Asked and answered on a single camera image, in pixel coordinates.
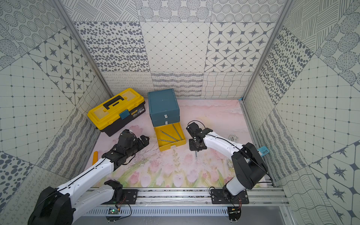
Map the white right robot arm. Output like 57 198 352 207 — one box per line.
186 122 269 202

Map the orange object at wall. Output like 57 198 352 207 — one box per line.
92 151 98 165

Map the yellow black toolbox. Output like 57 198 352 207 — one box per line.
88 88 145 137

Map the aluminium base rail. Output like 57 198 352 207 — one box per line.
78 187 290 204

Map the teal drawer cabinet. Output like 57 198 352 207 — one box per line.
148 89 180 127

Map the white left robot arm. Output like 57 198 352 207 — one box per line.
28 129 150 225

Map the yellow bottom drawer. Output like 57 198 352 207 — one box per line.
154 122 187 152

